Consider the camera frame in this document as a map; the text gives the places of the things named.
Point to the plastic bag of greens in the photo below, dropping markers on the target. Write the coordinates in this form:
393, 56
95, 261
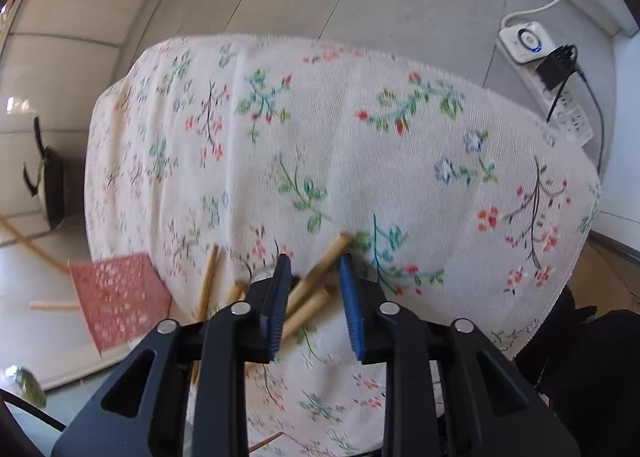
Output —
27, 384

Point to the thin wooden stick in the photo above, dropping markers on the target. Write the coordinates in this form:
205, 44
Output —
30, 243

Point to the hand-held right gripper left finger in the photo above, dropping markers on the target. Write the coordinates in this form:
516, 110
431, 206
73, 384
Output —
279, 307

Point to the single bamboo chopstick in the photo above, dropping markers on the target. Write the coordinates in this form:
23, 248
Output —
52, 306
310, 309
327, 259

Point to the white power strip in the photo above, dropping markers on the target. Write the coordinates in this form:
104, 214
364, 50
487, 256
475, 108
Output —
570, 112

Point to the dark wok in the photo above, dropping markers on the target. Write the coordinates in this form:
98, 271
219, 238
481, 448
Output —
54, 187

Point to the pink perforated chopstick holder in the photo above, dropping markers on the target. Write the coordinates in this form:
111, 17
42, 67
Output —
120, 297

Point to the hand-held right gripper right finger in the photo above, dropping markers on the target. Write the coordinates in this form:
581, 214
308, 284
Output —
351, 307

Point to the floral tablecloth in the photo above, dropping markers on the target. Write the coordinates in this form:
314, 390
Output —
350, 137

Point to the dark clothing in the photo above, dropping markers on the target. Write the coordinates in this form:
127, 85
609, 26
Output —
590, 362

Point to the bunch of bamboo chopsticks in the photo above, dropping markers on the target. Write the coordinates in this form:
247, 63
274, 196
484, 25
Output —
207, 282

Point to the black plug adapter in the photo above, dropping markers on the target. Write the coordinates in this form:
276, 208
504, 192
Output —
556, 66

